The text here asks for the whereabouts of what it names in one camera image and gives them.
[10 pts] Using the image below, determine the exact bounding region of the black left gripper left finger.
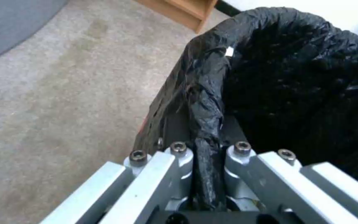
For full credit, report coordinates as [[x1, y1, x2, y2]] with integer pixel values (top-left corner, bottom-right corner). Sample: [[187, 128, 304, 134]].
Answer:
[[39, 110, 196, 224]]

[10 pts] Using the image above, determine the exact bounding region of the black furniture leg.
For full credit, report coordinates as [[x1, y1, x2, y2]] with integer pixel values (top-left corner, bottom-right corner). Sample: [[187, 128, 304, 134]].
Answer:
[[214, 0, 245, 18]]

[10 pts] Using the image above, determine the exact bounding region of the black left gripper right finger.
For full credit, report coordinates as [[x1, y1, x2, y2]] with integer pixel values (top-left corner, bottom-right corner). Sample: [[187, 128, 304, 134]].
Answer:
[[223, 116, 358, 224]]

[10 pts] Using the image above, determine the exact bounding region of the trash bin with black bag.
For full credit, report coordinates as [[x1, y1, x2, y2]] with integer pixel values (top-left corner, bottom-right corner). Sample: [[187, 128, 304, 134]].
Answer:
[[134, 6, 358, 212]]

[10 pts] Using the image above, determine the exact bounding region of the light wooden furniture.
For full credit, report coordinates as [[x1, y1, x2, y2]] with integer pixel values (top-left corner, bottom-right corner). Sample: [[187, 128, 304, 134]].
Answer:
[[141, 0, 222, 35]]

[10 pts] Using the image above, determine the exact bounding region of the grey round upholstered seat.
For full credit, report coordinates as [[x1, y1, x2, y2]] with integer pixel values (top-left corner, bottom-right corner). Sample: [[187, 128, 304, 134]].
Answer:
[[0, 0, 70, 68]]

